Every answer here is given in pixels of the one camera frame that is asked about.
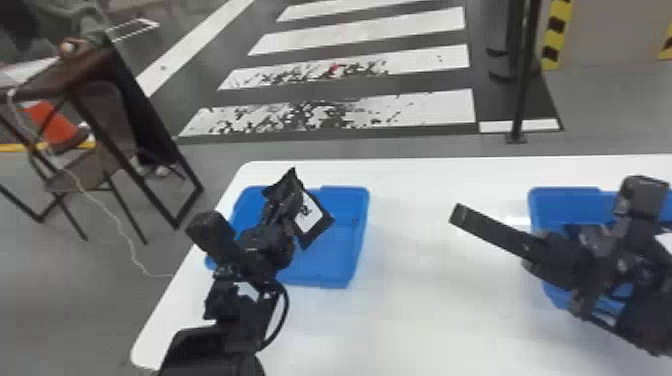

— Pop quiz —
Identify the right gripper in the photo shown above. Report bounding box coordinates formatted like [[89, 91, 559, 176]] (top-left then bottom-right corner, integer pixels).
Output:
[[449, 202, 622, 307]]

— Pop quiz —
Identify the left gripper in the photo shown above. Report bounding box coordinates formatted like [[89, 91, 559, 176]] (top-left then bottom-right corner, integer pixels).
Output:
[[233, 167, 312, 281]]

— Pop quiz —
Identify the black part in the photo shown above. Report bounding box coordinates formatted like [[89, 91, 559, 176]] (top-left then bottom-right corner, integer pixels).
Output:
[[291, 189, 336, 251]]

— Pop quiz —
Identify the blue tray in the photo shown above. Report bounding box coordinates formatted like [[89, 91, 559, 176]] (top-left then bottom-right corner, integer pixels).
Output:
[[204, 184, 371, 290], [527, 185, 672, 317]]

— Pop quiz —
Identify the brown side table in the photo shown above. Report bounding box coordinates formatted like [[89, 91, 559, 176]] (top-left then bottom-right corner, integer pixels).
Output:
[[0, 44, 206, 244]]

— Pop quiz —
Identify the person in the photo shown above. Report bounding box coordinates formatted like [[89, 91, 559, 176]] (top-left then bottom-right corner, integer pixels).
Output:
[[0, 0, 180, 179]]

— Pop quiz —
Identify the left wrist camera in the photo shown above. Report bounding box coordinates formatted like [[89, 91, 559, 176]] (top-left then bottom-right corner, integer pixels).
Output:
[[184, 209, 244, 264]]

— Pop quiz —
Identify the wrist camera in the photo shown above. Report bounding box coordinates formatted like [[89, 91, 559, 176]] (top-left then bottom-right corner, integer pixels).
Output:
[[184, 209, 244, 264], [612, 175, 672, 223]]

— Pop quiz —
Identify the black cable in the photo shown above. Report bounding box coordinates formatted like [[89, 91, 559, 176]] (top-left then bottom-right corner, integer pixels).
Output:
[[259, 280, 291, 352]]

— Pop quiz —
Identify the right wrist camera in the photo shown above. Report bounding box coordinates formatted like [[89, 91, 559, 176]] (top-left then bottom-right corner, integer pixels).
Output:
[[612, 175, 672, 223]]

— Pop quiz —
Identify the white cable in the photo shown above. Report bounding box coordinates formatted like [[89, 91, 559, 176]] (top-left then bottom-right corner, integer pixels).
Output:
[[61, 166, 175, 279]]

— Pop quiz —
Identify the yellow black striped post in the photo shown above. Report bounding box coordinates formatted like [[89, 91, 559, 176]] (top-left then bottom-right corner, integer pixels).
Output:
[[540, 0, 575, 73]]

